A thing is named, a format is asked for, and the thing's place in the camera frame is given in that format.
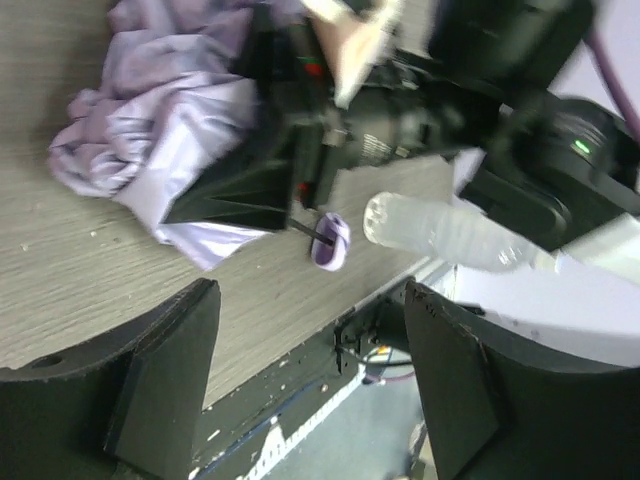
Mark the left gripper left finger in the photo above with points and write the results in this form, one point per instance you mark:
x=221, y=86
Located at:
x=122, y=405

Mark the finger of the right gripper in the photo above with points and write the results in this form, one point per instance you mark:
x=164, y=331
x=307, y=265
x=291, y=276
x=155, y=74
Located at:
x=256, y=196

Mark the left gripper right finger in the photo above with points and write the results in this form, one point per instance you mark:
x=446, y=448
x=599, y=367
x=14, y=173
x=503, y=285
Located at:
x=500, y=406

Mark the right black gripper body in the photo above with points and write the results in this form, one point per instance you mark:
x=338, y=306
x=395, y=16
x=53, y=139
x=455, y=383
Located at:
x=294, y=81

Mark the lavender folding umbrella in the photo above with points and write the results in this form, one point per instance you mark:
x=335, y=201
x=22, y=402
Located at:
x=168, y=106

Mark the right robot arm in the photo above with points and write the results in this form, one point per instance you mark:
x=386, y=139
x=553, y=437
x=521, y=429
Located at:
x=526, y=82

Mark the clear plastic water bottle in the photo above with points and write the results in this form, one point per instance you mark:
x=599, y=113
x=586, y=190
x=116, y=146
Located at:
x=456, y=235

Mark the white slotted cable duct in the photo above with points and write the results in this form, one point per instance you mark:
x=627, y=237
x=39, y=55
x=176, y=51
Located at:
x=277, y=445

